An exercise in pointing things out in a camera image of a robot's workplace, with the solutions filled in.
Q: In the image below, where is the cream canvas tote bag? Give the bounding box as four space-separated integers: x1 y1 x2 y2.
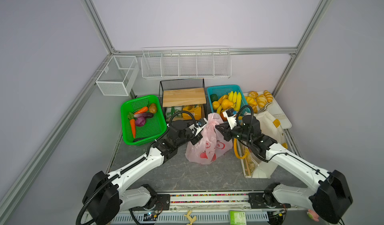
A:
235 111 288 179

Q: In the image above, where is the pink plastic grocery bag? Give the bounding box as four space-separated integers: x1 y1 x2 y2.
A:
186 113 233 165

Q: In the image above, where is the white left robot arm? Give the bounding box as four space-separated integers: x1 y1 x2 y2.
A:
75 118 208 225

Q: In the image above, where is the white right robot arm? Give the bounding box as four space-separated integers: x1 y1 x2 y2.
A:
216 105 353 225

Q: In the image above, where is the yellow striped croissant front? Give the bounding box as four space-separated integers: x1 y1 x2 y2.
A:
250 104 258 114

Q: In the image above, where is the green snack packet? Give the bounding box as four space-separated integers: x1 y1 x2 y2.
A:
166 107 183 122

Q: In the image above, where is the orange fruit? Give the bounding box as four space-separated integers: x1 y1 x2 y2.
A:
220 111 228 122

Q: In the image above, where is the yellow snack packet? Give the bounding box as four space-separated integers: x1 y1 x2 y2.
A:
183 105 204 120

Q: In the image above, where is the yellow croissant left back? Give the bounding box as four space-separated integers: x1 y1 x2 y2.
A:
245 96 258 106

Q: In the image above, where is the striped croissant middle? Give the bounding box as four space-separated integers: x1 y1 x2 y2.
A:
256 95 268 109

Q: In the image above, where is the yellow banana bunch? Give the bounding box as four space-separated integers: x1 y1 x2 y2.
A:
215 92 242 113

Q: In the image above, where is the white plastic tray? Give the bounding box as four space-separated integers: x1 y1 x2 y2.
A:
244 91 292 130

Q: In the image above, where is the round bread roll back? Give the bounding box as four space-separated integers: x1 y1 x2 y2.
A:
248 91 259 99

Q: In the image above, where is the pale purple long eggplant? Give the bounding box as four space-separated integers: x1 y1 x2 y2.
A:
134 112 154 119

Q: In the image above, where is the brown potato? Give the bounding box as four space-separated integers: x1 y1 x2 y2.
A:
149 103 158 114

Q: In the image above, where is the striped croissant far right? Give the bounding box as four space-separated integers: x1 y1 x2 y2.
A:
264 90 274 103

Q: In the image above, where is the green plastic vegetable basket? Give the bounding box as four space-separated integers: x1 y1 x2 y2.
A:
121 95 167 146

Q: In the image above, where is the carrot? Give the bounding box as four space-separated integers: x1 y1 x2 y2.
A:
128 113 136 139
134 107 149 115

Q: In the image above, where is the green avocado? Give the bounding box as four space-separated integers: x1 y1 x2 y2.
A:
210 94 219 103

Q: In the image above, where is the teal plastic fruit basket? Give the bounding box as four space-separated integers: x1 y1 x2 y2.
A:
207 85 248 113

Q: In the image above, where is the small white mesh basket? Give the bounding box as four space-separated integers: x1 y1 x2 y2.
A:
96 56 140 97

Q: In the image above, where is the pink toy on floor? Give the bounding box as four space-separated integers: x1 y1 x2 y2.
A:
307 210 320 222

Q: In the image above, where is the black wire wooden shelf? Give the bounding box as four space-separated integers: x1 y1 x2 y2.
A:
159 79 208 119

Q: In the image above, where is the long white wire basket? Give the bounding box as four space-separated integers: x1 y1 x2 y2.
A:
141 46 232 79

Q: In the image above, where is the green card on rail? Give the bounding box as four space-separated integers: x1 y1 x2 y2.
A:
230 211 247 225

